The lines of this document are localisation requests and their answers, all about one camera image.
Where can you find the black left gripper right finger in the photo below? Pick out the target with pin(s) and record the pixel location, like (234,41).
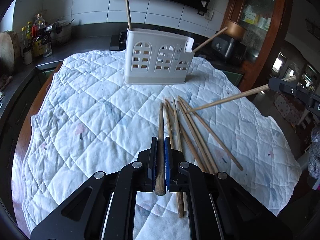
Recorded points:
(218,207)

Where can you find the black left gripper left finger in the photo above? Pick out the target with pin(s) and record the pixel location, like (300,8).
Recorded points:
(103,207)

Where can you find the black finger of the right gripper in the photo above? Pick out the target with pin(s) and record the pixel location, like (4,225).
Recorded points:
(310,99)

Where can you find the dark-ended wooden chopstick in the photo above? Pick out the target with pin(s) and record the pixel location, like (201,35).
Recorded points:
(160,173)

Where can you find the white quilted cloth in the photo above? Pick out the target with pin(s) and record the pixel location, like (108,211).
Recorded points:
(91,120)

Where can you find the copper coloured pot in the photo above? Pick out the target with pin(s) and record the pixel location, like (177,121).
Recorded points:
(234,30)

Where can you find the wooden glass cabinet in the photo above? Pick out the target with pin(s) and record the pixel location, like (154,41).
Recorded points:
(266,23)

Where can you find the white plastic utensil holder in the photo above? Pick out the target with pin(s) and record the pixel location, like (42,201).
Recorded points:
(157,57)

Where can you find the steel pressure cooker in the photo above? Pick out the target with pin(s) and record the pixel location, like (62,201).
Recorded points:
(60,31)

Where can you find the group of condiment bottles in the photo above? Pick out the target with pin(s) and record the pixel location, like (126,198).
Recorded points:
(36,40)

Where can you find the round wooden cutting board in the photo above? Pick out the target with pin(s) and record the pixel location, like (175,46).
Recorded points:
(10,50)

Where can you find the wall power socket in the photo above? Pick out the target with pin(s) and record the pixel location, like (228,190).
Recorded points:
(209,15)

